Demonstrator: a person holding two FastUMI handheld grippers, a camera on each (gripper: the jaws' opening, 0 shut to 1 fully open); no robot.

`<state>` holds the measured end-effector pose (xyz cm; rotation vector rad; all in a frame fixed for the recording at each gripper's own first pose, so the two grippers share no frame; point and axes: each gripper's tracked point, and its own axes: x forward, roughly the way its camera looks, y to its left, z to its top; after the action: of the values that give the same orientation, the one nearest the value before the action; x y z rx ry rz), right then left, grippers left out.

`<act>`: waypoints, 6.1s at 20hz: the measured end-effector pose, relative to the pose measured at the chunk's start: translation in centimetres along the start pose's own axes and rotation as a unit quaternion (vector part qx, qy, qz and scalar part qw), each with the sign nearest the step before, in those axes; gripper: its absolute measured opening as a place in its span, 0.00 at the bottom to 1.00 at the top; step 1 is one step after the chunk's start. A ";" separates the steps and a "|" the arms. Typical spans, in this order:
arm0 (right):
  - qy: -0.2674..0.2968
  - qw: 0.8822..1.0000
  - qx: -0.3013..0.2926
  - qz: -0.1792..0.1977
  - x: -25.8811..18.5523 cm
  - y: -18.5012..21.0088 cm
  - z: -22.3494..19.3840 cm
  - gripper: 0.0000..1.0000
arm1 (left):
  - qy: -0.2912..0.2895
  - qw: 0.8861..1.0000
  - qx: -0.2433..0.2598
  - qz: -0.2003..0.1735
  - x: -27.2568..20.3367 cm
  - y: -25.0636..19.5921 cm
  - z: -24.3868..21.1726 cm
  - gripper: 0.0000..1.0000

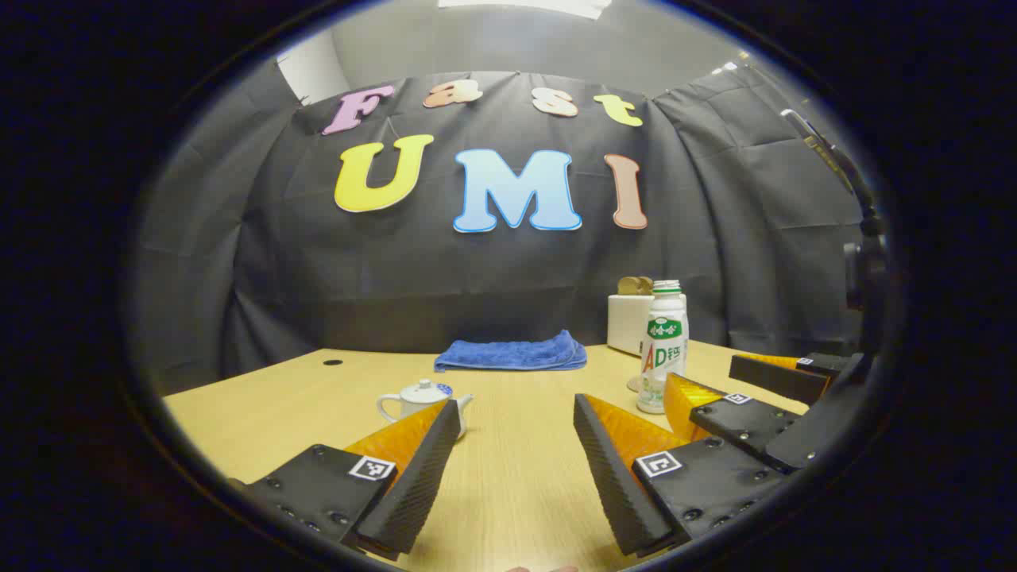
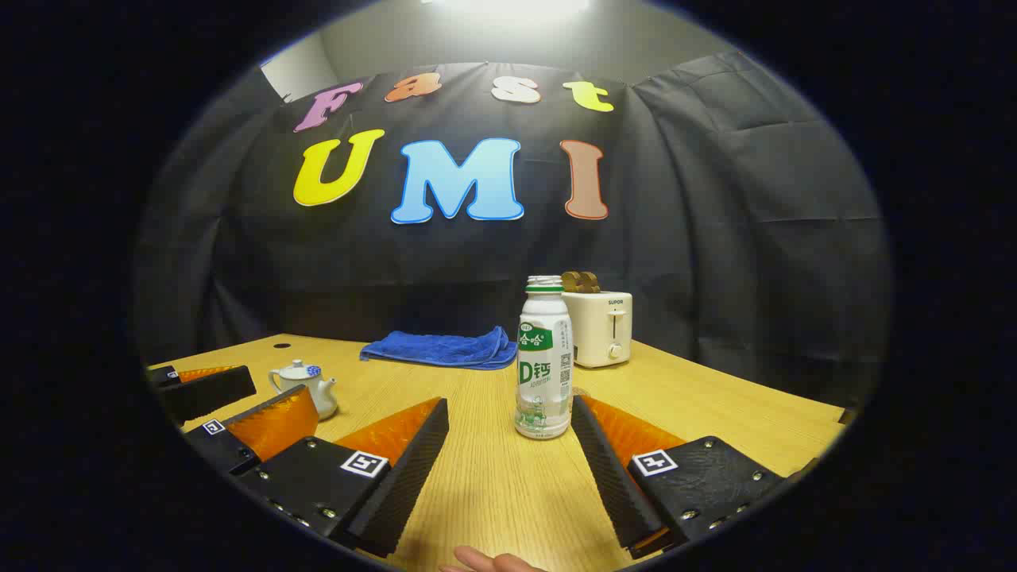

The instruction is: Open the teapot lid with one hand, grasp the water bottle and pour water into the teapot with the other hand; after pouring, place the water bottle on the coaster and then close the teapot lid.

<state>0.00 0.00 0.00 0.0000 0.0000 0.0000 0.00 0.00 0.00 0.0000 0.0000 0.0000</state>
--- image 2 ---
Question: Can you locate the white plastic water bottle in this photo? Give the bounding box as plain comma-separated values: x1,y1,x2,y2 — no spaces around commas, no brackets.
514,275,574,440

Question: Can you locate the white toaster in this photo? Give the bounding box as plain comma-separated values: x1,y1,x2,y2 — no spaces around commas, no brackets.
561,291,634,369

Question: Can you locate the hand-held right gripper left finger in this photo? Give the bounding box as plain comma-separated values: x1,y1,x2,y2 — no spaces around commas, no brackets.
236,397,450,558

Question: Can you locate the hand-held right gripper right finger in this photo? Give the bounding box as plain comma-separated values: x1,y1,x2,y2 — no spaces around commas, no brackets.
570,395,795,559

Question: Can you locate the long ceiling light panel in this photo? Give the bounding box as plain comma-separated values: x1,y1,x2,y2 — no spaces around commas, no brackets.
421,0,593,21

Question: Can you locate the white ceramic teacup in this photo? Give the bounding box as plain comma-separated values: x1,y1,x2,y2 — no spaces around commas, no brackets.
269,367,339,420

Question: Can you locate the black backdrop cloth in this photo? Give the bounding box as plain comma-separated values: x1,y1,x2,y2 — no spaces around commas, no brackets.
135,52,891,410

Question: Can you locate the blue towel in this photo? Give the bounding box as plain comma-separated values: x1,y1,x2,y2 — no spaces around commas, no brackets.
359,326,519,371

